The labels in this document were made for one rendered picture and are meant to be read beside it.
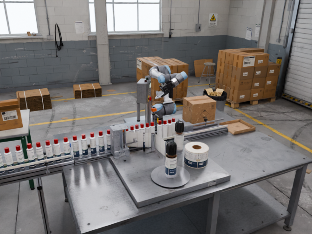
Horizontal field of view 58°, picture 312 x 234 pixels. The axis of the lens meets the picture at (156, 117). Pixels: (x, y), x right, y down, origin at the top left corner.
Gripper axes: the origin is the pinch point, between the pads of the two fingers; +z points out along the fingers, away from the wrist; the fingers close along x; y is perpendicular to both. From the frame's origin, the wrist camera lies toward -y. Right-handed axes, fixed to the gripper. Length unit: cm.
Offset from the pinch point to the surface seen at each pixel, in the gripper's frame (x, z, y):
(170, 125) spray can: 0.4, 2.6, -33.1
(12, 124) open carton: -113, 135, 23
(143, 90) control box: -3.3, 5.8, 12.9
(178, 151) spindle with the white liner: 29, 14, -41
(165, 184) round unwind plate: 66, 42, -26
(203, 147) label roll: 50, -2, -37
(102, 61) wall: -526, -39, -103
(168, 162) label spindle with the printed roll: 60, 31, -17
